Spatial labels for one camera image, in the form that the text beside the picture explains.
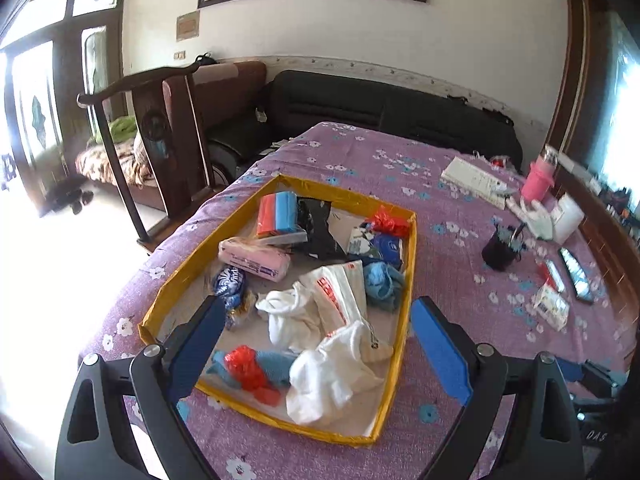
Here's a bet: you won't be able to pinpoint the white glove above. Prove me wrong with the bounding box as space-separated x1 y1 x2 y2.
519 197 557 240

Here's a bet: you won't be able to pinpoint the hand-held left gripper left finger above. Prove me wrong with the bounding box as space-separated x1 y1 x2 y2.
55 295 228 480

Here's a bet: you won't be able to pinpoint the black plastic bag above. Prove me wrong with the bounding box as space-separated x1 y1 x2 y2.
295 196 348 260

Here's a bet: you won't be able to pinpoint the wooden glass cabinet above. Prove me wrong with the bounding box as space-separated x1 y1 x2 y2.
542 0 640 311

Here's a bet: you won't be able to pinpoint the green cloth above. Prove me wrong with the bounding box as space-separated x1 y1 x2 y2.
109 116 139 144

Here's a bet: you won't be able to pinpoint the white power strip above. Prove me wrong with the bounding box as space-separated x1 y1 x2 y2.
441 156 516 210

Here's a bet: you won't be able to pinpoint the pink water bottle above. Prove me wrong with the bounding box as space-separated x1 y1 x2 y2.
521 144 560 202

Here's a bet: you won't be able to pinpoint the small white packet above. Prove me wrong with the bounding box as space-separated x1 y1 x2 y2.
531 285 571 331

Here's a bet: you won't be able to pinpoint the white bag with red print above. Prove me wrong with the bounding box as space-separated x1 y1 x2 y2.
299 261 372 337

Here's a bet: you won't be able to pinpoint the brown patterned blanket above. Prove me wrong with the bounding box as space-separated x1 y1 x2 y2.
75 137 157 189

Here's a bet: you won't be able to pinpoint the pink tissue pack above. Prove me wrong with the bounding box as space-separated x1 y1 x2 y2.
219 237 292 282

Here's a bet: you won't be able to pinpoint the wooden glass door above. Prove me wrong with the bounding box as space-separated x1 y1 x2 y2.
0 0 129 217

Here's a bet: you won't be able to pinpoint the blue sock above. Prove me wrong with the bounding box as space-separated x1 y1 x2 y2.
362 261 407 308
206 349 301 390

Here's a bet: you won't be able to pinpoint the small items on cabinet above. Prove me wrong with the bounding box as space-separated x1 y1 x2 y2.
590 175 640 241

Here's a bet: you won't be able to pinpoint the black cup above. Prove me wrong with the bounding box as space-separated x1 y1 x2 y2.
481 225 526 272

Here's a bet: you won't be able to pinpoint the black sofa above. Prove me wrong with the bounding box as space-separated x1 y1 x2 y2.
207 70 524 182

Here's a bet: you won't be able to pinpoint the large white cloth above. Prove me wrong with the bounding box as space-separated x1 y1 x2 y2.
286 320 387 426

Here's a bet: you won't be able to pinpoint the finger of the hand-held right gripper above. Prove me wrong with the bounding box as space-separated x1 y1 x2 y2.
581 359 629 397

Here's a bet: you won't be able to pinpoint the small red plastic bag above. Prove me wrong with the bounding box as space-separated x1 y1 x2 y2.
224 345 283 406

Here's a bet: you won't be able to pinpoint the white sock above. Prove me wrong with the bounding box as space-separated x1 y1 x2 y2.
256 282 322 352

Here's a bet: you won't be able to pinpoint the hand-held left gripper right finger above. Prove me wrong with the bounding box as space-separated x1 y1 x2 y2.
410 296 586 480

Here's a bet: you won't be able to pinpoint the yellow-edged cardboard tray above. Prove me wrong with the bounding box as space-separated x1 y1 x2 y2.
139 174 417 447

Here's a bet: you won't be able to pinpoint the dark shoes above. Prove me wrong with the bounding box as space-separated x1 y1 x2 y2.
47 180 96 214

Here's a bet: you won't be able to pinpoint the blue and white snack bag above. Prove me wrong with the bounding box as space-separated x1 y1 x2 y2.
212 266 257 331

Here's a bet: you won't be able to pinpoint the black phone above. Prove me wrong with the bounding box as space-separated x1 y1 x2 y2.
557 247 597 304

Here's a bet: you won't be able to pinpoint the dark wooden chair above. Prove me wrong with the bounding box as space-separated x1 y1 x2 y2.
77 62 227 257

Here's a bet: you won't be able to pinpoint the wall plaque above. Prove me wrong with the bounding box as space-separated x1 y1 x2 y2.
176 10 201 41

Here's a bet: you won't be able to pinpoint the brown sofa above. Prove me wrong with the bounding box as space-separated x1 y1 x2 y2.
75 60 268 212

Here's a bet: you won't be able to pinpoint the red and blue cloth pack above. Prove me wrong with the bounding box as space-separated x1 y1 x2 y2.
256 192 308 247

